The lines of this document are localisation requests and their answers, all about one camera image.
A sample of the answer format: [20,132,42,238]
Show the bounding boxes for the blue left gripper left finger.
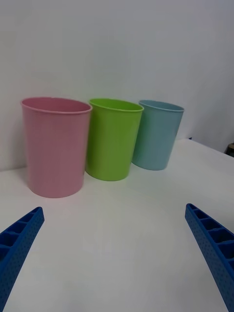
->
[0,206,45,312]

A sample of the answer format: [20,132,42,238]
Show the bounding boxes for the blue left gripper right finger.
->
[184,203,234,312]

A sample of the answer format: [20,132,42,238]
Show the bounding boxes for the pink plastic bin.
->
[20,97,93,198]

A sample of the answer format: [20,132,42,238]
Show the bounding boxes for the pale blue plastic bin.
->
[131,99,185,171]

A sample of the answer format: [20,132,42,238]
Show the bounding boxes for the green plastic bin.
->
[84,97,145,182]

